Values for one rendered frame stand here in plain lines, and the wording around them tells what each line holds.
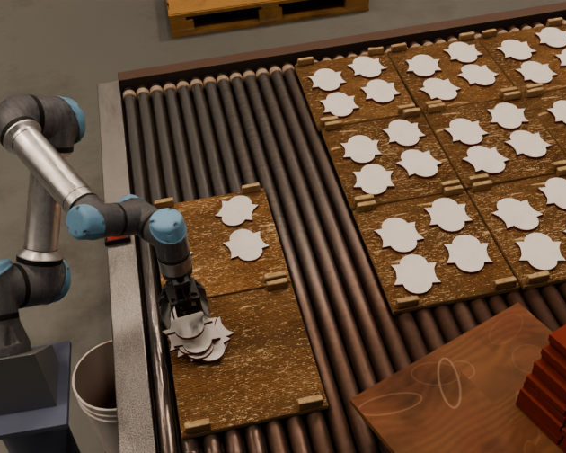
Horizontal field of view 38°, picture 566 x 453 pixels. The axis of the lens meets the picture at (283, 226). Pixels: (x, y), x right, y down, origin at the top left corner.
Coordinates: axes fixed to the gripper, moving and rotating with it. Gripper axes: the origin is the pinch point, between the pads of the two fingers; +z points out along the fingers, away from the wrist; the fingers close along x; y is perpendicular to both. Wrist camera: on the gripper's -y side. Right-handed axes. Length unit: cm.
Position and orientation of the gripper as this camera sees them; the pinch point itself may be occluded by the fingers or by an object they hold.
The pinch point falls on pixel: (186, 317)
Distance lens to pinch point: 203.6
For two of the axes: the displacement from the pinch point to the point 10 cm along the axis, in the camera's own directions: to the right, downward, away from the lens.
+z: 0.6, 7.3, 6.8
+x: 9.5, -2.5, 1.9
